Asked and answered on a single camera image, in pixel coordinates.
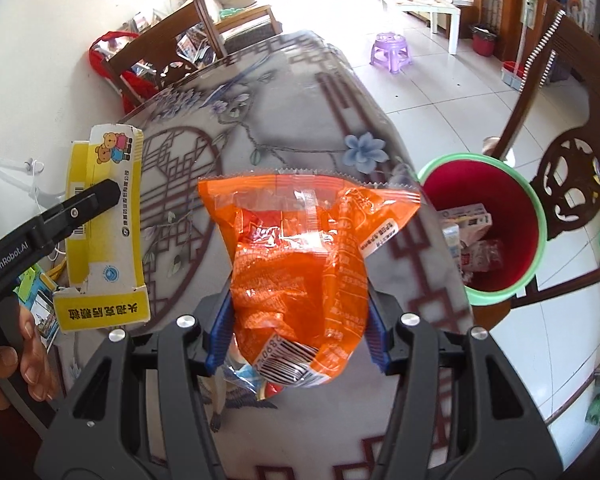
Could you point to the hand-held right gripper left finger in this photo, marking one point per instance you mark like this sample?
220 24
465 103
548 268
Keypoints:
220 330

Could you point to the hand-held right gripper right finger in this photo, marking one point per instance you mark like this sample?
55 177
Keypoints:
380 335

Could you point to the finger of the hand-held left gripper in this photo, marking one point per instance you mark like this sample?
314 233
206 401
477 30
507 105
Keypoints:
85 205

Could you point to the yellow bear print box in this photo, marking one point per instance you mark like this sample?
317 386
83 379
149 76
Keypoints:
115 240

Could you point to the orange snack bag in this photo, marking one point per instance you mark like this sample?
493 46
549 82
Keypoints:
300 270

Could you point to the red bin with green rim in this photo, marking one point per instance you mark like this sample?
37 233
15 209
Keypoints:
525 240

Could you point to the person's left hand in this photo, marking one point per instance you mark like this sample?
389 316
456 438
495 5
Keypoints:
35 355

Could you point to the blue silver crumpled wrapper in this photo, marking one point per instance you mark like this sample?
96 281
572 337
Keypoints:
242 372

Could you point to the yellow plastic clip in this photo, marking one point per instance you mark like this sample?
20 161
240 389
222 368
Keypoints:
60 270

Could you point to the blue yellow green stand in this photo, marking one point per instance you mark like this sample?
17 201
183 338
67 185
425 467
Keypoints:
35 310

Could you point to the white desk lamp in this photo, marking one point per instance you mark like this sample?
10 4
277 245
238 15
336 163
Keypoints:
10 167

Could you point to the red bag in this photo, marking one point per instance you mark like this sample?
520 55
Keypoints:
130 85

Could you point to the carved wooden chair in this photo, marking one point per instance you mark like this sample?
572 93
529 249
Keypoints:
522 110
155 40

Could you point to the small grey cup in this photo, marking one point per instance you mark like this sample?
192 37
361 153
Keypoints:
491 147

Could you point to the wooden sofa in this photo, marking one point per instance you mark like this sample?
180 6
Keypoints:
250 17

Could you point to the red dustpan with broom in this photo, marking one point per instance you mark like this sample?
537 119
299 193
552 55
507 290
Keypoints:
512 77

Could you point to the purple plastic stool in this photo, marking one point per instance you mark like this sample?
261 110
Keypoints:
390 42

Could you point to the small red waste can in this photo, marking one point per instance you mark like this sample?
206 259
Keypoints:
484 42

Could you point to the small white table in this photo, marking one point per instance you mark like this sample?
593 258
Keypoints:
420 2

